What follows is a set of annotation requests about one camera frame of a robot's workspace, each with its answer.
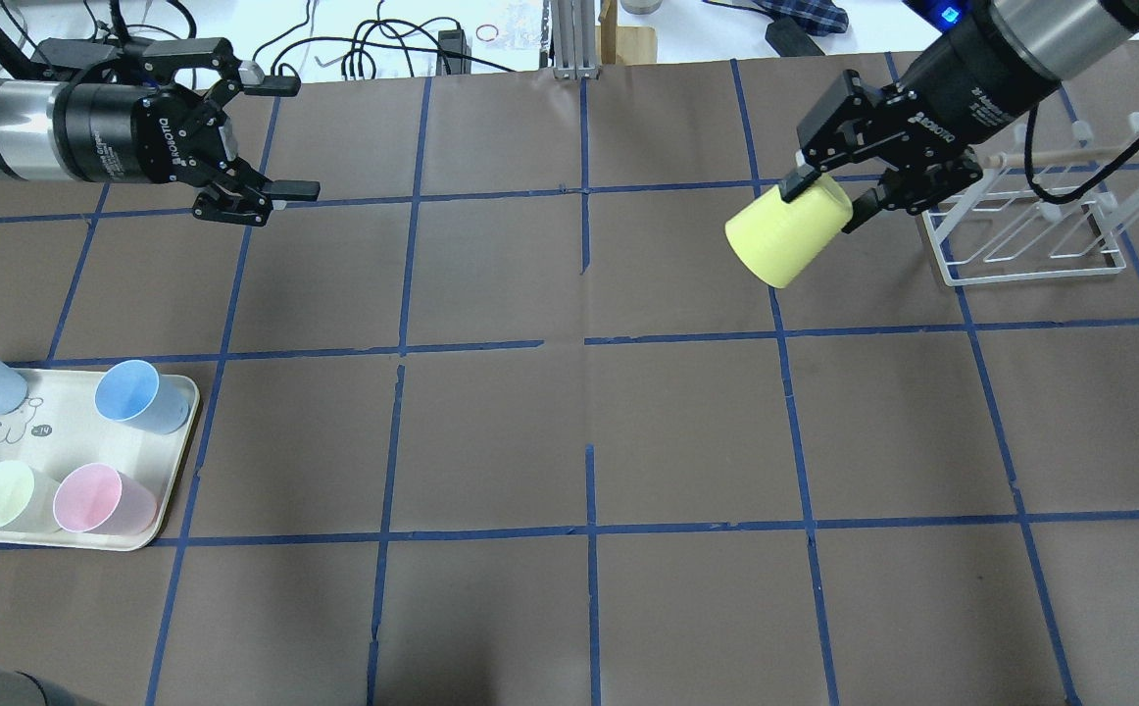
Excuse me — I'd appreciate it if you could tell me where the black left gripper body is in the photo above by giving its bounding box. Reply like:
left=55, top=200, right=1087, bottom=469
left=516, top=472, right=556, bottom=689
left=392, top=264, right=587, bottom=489
left=50, top=36, right=272, bottom=227

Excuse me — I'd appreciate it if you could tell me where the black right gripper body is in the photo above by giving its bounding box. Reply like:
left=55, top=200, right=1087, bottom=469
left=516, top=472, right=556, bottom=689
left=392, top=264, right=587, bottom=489
left=797, top=10, right=1060, bottom=214

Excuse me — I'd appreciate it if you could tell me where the yellow plastic cup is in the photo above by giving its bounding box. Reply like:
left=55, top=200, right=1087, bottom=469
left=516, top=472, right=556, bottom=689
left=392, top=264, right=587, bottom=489
left=723, top=175, right=852, bottom=289

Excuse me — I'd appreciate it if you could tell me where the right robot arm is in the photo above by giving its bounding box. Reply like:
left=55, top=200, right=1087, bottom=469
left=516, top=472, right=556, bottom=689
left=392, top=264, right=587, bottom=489
left=776, top=1, right=1139, bottom=235

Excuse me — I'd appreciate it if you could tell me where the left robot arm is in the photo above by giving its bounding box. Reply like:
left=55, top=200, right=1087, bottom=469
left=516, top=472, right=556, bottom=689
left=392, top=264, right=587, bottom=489
left=0, top=36, right=322, bottom=227

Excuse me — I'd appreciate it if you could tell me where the pink plastic cup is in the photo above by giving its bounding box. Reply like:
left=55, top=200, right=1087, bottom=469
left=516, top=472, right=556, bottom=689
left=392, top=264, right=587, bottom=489
left=51, top=462, right=159, bottom=536

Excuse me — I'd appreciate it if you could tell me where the pale green plastic cup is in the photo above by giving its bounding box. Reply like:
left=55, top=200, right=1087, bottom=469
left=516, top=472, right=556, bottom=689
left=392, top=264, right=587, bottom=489
left=0, top=460, right=62, bottom=532

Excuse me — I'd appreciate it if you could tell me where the blue plaid folded umbrella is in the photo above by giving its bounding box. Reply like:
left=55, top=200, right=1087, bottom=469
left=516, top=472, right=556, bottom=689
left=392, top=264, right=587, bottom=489
left=754, top=0, right=849, bottom=36

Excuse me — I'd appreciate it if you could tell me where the black power adapter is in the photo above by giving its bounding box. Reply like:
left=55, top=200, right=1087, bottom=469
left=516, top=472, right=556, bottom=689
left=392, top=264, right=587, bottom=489
left=435, top=28, right=472, bottom=76

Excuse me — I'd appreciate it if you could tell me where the wooden mug tree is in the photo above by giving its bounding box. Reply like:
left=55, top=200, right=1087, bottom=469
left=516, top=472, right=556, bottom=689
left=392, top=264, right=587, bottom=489
left=596, top=1, right=663, bottom=66

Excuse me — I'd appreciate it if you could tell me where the white wire cup rack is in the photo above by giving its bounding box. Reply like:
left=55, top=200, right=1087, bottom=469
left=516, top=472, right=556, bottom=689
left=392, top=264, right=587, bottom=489
left=919, top=126, right=1139, bottom=286

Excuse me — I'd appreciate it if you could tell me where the aluminium frame post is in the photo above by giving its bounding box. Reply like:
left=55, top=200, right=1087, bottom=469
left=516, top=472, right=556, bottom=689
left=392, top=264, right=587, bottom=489
left=546, top=0, right=598, bottom=80

